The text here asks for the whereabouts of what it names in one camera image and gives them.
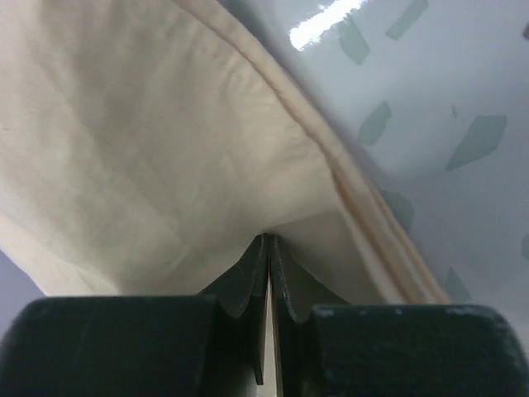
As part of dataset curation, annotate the beige cloth mat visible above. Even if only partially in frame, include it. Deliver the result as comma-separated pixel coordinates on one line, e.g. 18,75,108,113
1,1,448,304

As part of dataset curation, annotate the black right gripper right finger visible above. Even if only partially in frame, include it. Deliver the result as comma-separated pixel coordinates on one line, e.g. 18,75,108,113
269,236,528,396

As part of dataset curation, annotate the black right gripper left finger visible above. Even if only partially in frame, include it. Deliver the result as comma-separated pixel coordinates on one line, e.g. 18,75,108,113
1,236,269,396

